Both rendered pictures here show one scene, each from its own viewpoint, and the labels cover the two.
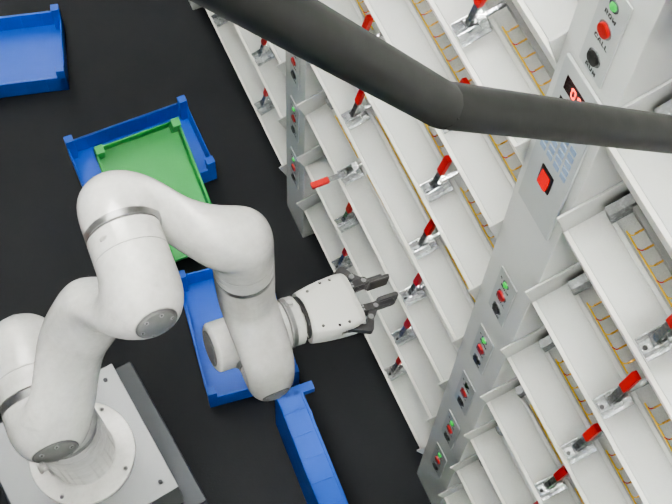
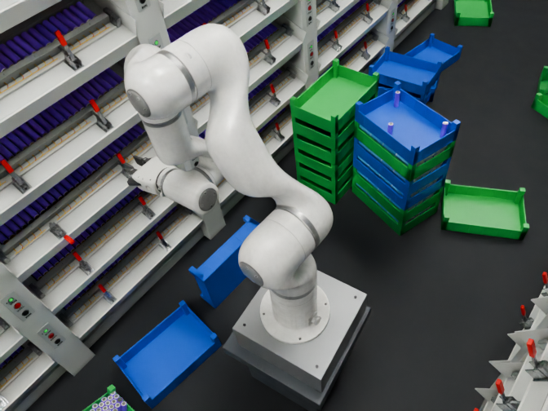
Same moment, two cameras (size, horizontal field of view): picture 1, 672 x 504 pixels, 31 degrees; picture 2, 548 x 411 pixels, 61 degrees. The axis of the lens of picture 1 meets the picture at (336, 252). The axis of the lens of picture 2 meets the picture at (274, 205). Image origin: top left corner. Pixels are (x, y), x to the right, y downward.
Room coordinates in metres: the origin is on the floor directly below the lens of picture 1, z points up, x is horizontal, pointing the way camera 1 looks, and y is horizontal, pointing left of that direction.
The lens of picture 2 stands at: (0.76, 0.99, 1.54)
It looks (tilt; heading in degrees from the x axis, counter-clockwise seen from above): 50 degrees down; 253
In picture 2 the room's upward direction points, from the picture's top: 9 degrees counter-clockwise
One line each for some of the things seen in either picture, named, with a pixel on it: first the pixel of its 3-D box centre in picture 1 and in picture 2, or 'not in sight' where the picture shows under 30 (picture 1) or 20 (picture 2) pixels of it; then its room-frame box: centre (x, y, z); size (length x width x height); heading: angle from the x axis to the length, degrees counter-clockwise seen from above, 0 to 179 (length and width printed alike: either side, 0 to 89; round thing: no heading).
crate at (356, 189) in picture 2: not in sight; (394, 195); (-0.06, -0.03, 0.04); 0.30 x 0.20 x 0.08; 99
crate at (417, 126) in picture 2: not in sight; (404, 121); (-0.06, -0.03, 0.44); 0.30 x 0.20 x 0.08; 99
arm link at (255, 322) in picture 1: (256, 327); (188, 151); (0.70, 0.11, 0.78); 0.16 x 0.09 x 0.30; 28
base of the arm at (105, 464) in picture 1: (72, 439); (293, 294); (0.58, 0.43, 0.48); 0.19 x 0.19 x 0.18
